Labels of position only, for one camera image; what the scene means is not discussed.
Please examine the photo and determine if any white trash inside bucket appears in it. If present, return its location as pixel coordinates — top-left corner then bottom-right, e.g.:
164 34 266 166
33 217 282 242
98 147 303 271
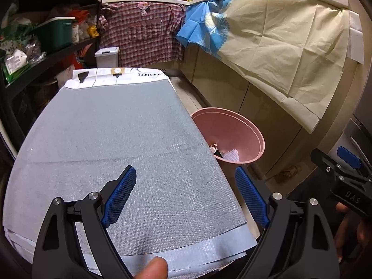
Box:
209 144 240 163

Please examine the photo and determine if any pink plastic trash bucket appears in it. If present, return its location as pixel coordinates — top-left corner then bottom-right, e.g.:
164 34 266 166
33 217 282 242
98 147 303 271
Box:
191 107 266 183

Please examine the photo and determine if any white small trash bin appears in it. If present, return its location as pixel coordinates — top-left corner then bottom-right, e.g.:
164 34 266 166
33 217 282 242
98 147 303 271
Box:
95 47 120 68

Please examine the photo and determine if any right hand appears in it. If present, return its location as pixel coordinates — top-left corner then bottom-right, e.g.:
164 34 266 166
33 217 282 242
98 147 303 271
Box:
334 202 371 263

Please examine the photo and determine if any left hand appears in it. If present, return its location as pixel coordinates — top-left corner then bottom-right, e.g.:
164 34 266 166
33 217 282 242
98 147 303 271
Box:
134 256 168 279

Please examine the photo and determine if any grey ironing board cover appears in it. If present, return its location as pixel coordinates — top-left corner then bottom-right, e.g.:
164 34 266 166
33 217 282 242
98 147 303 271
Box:
3 69 256 278

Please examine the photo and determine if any blue and cream cloth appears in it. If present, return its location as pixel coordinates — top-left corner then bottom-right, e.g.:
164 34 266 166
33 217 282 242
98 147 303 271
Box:
176 0 364 132

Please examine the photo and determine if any red plaid shirt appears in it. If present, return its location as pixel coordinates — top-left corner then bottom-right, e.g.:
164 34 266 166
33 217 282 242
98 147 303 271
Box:
98 1 186 67

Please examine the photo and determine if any teal storage box white lid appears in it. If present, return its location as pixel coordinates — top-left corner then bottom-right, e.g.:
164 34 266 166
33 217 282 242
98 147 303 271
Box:
33 17 75 51

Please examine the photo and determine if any black metal shelf rack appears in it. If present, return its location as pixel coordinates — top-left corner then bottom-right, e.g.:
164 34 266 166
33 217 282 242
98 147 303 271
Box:
1 0 102 154

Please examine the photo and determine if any green white package on shelf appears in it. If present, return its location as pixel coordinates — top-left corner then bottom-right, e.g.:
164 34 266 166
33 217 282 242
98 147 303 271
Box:
1 18 47 83

